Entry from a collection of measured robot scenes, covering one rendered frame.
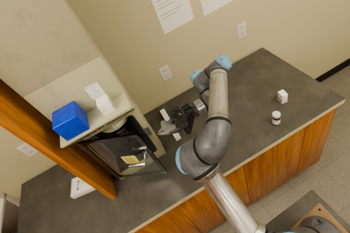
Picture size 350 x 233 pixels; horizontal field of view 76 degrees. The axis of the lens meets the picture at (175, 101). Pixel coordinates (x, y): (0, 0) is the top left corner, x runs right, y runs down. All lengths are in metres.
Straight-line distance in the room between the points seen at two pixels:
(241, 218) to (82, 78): 0.78
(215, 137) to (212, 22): 0.98
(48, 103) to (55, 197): 0.86
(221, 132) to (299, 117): 0.77
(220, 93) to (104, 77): 0.46
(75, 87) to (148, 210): 0.75
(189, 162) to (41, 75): 0.61
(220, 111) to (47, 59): 0.63
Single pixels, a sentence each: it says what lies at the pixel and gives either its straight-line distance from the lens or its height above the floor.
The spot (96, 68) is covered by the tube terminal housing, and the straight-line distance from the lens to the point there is 0.93.
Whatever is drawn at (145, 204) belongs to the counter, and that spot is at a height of 0.94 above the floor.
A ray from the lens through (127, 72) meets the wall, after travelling 1.48.
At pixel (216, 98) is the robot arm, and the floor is 1.47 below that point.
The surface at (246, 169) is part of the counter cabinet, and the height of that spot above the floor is 0.76.
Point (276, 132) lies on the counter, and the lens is 1.40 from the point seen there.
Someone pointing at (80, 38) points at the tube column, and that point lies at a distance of 0.88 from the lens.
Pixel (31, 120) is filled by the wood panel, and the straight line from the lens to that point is 1.06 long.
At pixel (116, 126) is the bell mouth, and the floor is 1.33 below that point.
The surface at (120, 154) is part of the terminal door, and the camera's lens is 1.16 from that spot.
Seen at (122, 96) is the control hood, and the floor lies 1.51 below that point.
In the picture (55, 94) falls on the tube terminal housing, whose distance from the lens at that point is 0.98.
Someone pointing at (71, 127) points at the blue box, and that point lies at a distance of 0.95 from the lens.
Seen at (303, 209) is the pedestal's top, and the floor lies 0.94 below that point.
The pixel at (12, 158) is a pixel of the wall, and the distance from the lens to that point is 1.85.
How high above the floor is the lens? 2.11
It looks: 45 degrees down
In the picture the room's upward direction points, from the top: 25 degrees counter-clockwise
